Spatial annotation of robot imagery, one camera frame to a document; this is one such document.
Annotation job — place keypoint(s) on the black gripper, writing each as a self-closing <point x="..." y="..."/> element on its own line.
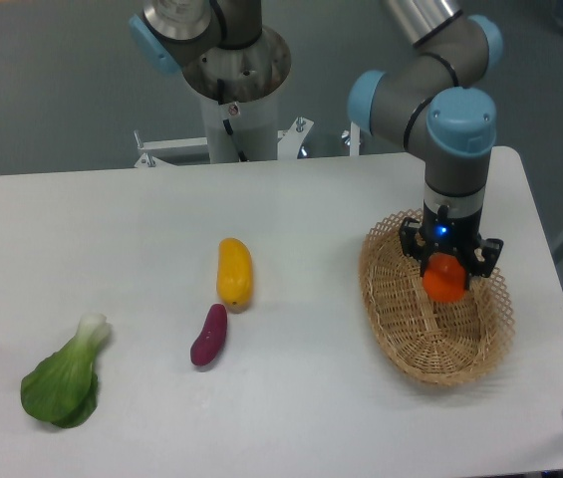
<point x="438" y="232"/>

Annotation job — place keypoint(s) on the orange fruit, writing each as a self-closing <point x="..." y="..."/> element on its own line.
<point x="444" y="278"/>

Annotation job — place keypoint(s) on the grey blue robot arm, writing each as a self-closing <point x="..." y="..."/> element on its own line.
<point x="432" y="109"/>

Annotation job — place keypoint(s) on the woven wicker basket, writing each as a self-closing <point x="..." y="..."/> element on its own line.
<point x="443" y="344"/>

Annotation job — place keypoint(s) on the yellow mango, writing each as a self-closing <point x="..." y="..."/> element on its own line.
<point x="235" y="277"/>

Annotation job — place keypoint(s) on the purple sweet potato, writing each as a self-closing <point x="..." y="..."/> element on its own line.
<point x="211" y="338"/>

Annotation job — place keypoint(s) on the green bok choy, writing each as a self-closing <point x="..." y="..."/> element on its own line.
<point x="63" y="388"/>

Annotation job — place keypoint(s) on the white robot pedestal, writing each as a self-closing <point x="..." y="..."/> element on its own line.
<point x="238" y="92"/>

